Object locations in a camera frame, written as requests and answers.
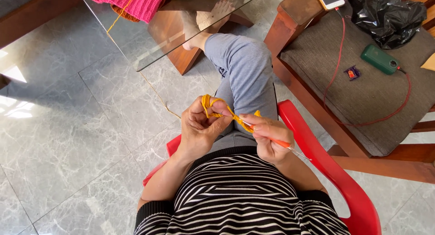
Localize brown knitted piece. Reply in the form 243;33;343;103
110;0;172;23

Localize red plastic chair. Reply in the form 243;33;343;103
142;99;382;235

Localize orange handled crochet hook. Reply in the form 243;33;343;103
241;120;312;161

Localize black white striped shirt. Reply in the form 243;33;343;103
133;145;351;235

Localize person's left hand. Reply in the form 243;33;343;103
179;96;235;158

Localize red charging cable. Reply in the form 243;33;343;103
322;7;412;127

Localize wooden sofa frame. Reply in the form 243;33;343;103
263;0;435;185

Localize grey seat cushion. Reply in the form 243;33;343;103
280;0;435;157

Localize wooden table base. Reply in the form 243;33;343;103
147;0;254;76

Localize person's bare foot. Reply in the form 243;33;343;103
180;10;212;51
196;0;236;34

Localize small purple wrapper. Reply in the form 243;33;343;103
343;65;361;81

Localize yellow yarn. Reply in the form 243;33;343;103
106;0;263;134

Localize pink knitted piece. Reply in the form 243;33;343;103
78;0;164;24

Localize person's right hand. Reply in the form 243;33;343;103
239;113;295;165

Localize black plastic bag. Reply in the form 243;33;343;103
347;0;428;50

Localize grey trousers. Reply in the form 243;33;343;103
203;33;279;153

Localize green power bank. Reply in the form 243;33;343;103
360;44;401;75

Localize glass table top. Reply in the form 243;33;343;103
77;0;270;73

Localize yellow paper piece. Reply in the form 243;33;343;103
420;52;435;72

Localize dark wooden bench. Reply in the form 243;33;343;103
0;0;83;49

